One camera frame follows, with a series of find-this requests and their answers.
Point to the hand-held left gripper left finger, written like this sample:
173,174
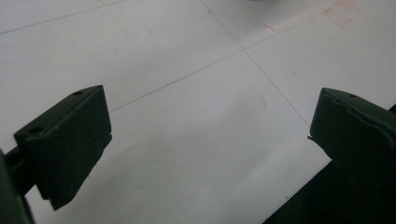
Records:
65,140

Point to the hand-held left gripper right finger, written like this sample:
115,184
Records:
358,140

